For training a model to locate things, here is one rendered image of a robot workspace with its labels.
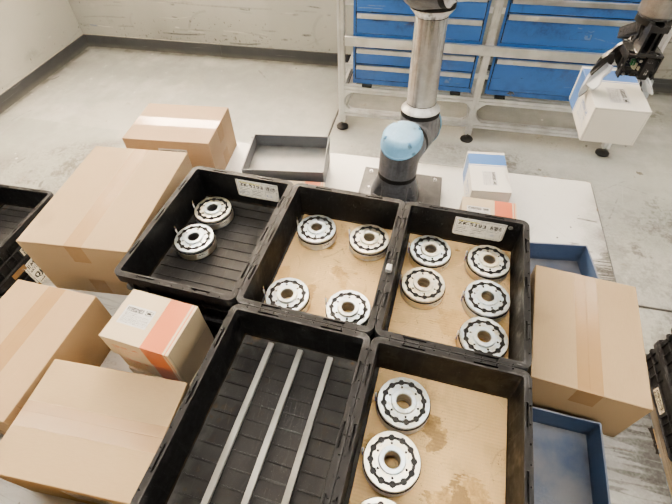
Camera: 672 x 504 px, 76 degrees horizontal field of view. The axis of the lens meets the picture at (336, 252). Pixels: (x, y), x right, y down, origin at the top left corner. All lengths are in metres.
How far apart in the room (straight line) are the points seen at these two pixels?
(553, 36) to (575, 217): 1.42
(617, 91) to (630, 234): 1.52
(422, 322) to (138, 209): 0.79
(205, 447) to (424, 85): 1.04
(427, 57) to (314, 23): 2.53
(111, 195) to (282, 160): 0.56
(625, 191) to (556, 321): 1.99
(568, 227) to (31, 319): 1.47
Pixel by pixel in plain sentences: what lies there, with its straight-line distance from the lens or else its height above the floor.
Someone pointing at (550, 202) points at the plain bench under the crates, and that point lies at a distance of 1.58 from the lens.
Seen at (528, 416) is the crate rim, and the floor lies 0.93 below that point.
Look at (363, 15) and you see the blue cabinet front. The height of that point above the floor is 0.72.
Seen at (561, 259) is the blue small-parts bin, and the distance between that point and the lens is 1.40.
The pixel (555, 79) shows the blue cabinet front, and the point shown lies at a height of 0.45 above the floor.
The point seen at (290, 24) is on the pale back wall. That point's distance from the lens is 3.81.
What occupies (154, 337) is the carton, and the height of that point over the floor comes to 0.92.
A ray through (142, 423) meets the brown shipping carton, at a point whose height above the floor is 0.86.
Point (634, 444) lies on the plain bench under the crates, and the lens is 1.19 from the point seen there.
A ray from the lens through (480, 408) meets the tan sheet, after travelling 0.95.
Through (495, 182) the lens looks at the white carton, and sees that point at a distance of 1.45.
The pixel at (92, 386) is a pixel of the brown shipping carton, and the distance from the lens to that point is 1.03.
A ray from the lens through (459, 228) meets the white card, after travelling 1.14.
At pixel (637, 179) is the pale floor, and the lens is 3.11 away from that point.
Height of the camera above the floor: 1.68
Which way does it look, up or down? 49 degrees down
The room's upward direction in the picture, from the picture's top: 2 degrees counter-clockwise
